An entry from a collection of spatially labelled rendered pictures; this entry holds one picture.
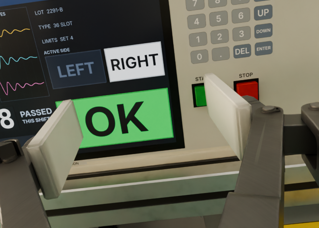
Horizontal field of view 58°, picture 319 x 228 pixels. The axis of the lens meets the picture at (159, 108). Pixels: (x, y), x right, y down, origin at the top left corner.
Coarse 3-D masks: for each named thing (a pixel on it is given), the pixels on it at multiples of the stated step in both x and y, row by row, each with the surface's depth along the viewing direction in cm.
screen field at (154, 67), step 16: (112, 48) 25; (128, 48) 25; (144, 48) 25; (160, 48) 25; (48, 64) 26; (64, 64) 26; (80, 64) 26; (96, 64) 26; (112, 64) 26; (128, 64) 26; (144, 64) 26; (160, 64) 26; (64, 80) 26; (80, 80) 26; (96, 80) 26; (112, 80) 26
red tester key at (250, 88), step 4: (236, 84) 26; (240, 84) 26; (244, 84) 26; (248, 84) 26; (252, 84) 26; (256, 84) 26; (236, 88) 26; (240, 88) 26; (244, 88) 26; (248, 88) 26; (252, 88) 26; (256, 88) 26; (236, 92) 26; (240, 92) 26; (244, 92) 26; (248, 92) 26; (252, 92) 26; (256, 92) 26; (252, 96) 26; (256, 96) 26
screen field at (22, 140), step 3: (30, 135) 28; (33, 135) 28; (3, 138) 28; (6, 138) 28; (9, 138) 28; (12, 138) 28; (15, 138) 28; (18, 138) 28; (21, 138) 28; (24, 138) 28; (27, 138) 28; (0, 141) 28; (21, 141) 28; (24, 141) 28; (21, 144) 28
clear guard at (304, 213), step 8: (288, 208) 28; (296, 208) 28; (304, 208) 27; (312, 208) 27; (208, 216) 28; (216, 216) 28; (288, 216) 27; (296, 216) 27; (304, 216) 26; (312, 216) 26; (208, 224) 27; (216, 224) 27
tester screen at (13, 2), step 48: (0, 0) 24; (48, 0) 24; (96, 0) 24; (144, 0) 24; (0, 48) 25; (48, 48) 25; (96, 48) 25; (0, 96) 27; (48, 96) 27; (96, 96) 27; (144, 144) 28
